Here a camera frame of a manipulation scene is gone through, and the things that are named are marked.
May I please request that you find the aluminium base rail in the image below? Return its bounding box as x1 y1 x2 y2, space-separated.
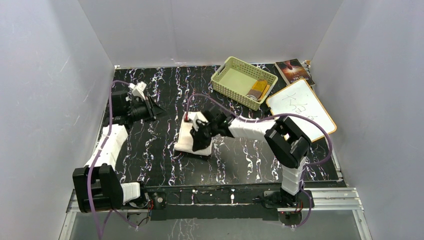
66 188 365 214

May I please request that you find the dark cover book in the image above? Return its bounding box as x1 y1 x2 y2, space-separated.
274 58 315 87

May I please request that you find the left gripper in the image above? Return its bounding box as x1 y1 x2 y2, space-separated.
127 96 171 124

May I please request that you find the cream white towel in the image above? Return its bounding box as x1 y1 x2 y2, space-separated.
174 111 212 156

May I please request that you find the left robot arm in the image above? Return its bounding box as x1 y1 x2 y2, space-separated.
72 90 165 213

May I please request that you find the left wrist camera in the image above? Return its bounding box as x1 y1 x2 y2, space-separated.
128 81 147 101

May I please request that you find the brown and yellow towel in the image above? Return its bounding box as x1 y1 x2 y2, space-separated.
246 80 270 102

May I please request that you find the light green plastic basket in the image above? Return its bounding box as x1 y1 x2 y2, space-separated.
210 56 278 111

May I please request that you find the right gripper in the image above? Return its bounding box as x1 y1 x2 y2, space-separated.
190 121 219 151

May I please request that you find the whiteboard with wooden frame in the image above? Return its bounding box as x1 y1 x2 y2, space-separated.
266 80 337 134

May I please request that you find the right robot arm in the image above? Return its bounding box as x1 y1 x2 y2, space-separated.
189 109 311 208

